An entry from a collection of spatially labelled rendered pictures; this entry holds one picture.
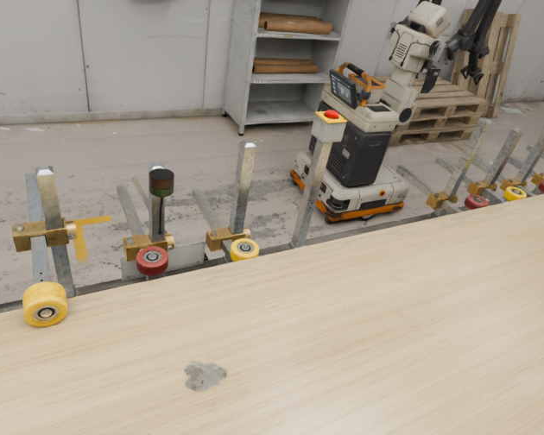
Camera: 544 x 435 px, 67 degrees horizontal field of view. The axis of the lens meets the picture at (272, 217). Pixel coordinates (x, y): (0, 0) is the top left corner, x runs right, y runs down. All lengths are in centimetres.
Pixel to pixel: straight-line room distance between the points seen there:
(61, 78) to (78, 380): 309
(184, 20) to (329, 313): 312
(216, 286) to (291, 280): 20
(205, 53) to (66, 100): 122
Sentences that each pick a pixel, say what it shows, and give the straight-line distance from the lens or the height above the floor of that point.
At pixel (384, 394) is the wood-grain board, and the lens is 97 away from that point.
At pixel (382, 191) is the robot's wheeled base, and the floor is 26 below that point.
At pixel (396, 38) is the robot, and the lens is 295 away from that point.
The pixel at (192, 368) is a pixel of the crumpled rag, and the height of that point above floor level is 92.
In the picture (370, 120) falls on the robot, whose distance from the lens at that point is 258.
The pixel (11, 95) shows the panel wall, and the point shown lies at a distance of 382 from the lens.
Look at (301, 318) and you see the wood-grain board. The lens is 102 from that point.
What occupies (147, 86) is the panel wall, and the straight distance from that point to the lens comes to 389.
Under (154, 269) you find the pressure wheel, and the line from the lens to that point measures 110.
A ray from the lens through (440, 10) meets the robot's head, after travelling 288.
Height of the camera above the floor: 167
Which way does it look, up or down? 36 degrees down
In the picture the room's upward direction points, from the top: 12 degrees clockwise
